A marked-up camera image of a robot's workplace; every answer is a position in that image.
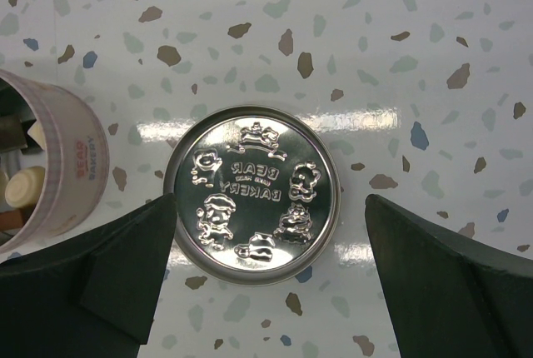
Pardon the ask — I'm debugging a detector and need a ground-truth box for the dark brown square chocolate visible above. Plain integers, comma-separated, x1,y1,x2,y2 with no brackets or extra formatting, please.
0,115,27,153

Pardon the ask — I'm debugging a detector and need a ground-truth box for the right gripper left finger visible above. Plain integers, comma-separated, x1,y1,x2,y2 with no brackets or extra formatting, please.
1,194,177,357

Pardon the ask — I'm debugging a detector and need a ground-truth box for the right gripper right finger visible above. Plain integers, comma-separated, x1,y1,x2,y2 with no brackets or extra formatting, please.
365,194,532,357

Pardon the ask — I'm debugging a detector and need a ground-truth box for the round metal tin lid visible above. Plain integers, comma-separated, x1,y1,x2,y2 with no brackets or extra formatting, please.
163,105,341,286

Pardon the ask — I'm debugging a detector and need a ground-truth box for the round metal tin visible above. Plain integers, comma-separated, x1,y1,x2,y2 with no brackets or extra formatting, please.
1,71,109,253

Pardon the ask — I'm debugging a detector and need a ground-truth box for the tan square chocolate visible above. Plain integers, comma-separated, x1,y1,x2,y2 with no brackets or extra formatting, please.
22,120,46,154

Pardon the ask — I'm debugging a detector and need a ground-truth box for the white swirl oval chocolate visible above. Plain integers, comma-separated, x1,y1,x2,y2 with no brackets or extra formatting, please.
4,166,45,208

